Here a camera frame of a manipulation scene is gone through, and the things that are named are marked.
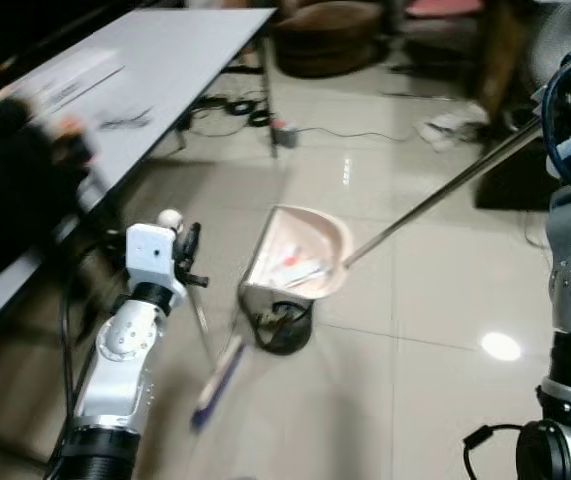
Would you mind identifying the black round floor base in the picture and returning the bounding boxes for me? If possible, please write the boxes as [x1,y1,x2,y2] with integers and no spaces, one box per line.
[253,298,315,357]

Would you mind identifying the grey round fan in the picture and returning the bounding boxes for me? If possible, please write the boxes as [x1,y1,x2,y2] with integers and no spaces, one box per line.
[528,0,571,63]

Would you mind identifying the thin dark cord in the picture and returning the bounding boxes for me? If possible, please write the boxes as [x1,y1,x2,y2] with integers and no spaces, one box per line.
[98,106,158,133]

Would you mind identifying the broom with blue bristles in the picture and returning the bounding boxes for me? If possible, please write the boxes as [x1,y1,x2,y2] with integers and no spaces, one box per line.
[157,209,249,433]

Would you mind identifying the black coiled floor cables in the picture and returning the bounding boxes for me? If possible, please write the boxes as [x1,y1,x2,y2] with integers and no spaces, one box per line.
[187,93,273,129]

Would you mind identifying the red chair seat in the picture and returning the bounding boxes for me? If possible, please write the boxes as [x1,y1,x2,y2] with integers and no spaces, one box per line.
[403,0,488,21]

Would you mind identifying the brown round ottoman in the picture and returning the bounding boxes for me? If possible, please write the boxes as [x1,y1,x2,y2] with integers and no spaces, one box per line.
[269,0,387,80]

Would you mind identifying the pink long-handled dustpan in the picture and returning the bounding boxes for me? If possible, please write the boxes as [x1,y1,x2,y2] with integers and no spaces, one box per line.
[238,118,548,303]

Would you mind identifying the black floor box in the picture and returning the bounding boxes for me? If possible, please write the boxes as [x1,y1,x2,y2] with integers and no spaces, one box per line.
[477,125,558,212]

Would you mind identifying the black bag with orange tag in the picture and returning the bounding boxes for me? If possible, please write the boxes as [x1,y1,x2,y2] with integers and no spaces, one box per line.
[0,98,101,296]

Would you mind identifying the black robot waist with cable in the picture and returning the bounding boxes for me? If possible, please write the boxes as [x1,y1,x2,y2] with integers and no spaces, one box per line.
[463,420,571,480]

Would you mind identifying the white and red litter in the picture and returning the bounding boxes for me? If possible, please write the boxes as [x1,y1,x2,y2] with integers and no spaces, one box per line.
[273,248,328,289]

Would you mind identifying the grey power strip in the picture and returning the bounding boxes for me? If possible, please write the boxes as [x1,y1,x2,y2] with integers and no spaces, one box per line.
[273,119,302,150]

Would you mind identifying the crumpled white paper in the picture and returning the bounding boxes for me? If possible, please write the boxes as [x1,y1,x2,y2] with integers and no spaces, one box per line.
[420,110,493,152]

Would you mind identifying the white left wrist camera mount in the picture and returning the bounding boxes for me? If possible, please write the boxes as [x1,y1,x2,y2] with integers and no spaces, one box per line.
[125,223,188,293]

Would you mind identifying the long white table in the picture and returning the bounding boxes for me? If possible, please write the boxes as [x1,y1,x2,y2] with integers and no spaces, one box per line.
[0,8,278,353]

